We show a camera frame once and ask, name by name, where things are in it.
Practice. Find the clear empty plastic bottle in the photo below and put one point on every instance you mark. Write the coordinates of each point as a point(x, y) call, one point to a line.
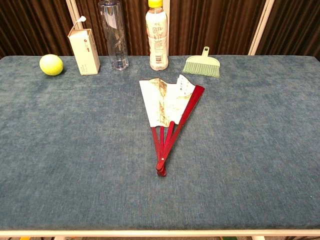
point(116, 35)

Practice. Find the blue fabric table cover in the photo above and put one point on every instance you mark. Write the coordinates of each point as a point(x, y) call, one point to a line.
point(100, 150)

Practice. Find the white bottle with yellow cap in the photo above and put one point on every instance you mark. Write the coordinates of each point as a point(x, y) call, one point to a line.
point(157, 37)

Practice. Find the yellow-green tennis ball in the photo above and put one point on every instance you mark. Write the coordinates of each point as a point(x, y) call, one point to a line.
point(51, 64)

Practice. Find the red folding paper fan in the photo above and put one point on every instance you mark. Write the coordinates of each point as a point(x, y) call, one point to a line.
point(170, 102)

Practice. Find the small green hand broom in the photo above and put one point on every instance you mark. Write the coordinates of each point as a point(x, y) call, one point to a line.
point(203, 65)

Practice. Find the white cardboard carton box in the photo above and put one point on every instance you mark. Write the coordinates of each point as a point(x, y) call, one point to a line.
point(85, 52)

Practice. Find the white metal rail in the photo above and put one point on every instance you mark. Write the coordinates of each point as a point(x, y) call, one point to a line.
point(72, 15)
point(260, 27)

